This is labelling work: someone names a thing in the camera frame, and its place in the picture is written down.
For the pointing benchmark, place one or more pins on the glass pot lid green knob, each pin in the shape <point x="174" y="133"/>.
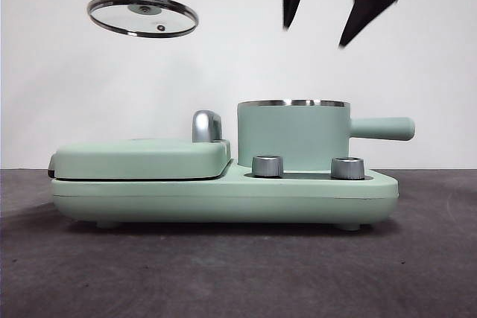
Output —
<point x="143" y="9"/>

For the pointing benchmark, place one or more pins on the mint green breakfast machine base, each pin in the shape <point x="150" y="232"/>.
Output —
<point x="223" y="199"/>

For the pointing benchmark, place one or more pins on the silver control knob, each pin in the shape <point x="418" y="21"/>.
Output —
<point x="267" y="166"/>
<point x="347" y="168"/>

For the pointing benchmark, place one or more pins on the mint green griddle lid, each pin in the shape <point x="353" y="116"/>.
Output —
<point x="130" y="158"/>

